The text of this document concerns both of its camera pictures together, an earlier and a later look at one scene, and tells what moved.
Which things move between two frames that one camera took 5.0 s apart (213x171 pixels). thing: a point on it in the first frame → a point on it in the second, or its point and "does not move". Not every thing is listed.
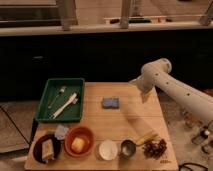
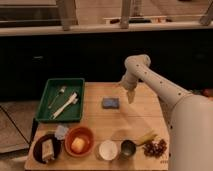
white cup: [108, 150] does not move
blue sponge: [110, 102] does not move
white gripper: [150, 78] → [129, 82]
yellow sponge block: [77, 144] does not move
